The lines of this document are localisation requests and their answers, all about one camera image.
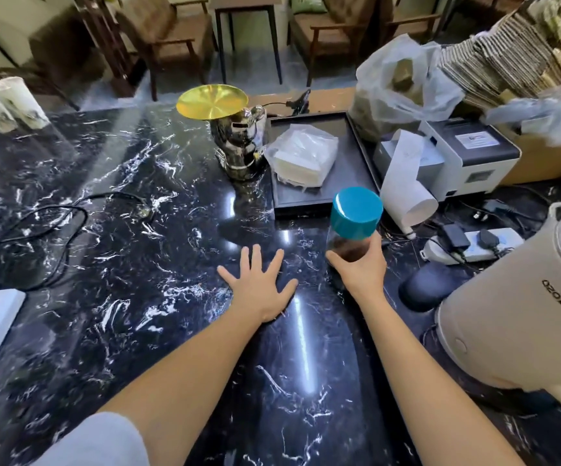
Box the person's right hand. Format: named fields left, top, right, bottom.
left=325, top=233, right=388, bottom=303

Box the person's left hand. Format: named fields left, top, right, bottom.
left=217, top=244, right=299, bottom=324

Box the clear jar with teal lid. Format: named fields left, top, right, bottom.
left=326, top=186, right=384, bottom=263

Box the person's right forearm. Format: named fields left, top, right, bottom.
left=357, top=292, right=526, bottom=466

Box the person's left forearm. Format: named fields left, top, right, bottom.
left=95, top=310, right=281, bottom=466

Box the black rectangular tray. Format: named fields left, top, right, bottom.
left=266, top=111, right=382, bottom=215

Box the black round mouse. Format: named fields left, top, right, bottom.
left=399, top=261, right=471, bottom=314

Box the white receipt paper strip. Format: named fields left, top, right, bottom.
left=380, top=129, right=439, bottom=238

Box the plastic-wrapped white napkin pack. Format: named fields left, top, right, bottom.
left=263, top=124, right=339, bottom=189

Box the black power adapter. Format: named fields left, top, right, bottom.
left=441, top=223, right=471, bottom=251

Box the silver figurine with gold plate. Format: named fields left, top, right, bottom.
left=176, top=84, right=267, bottom=182

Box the white power strip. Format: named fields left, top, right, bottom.
left=419, top=228, right=525, bottom=264

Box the black plug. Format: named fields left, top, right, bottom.
left=477, top=229, right=502, bottom=251

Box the black phone stand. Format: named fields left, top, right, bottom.
left=287, top=89, right=311, bottom=116

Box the white receipt printer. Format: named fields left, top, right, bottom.
left=372, top=117, right=523, bottom=202

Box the translucent plastic bag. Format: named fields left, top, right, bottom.
left=349, top=34, right=466, bottom=142

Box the cream electric kettle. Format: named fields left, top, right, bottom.
left=436, top=202, right=561, bottom=427

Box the white shirt sleeve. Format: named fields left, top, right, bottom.
left=32, top=412, right=151, bottom=466

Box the wooden armchair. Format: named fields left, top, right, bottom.
left=287, top=0, right=444, bottom=88
left=114, top=0, right=216, bottom=102

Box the brown cardboard box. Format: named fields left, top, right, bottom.
left=498, top=125, right=561, bottom=186

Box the crumpled clear plastic wrap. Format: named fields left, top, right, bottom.
left=484, top=93, right=561, bottom=147

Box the dark side table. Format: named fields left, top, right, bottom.
left=210, top=0, right=284, bottom=86

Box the green cushion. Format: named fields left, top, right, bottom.
left=289, top=0, right=328, bottom=15

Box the wooden rack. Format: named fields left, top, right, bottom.
left=71, top=0, right=136, bottom=98

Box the stack of folded cardboard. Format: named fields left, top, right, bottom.
left=437, top=0, right=561, bottom=110

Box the black cable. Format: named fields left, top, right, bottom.
left=0, top=191, right=153, bottom=292

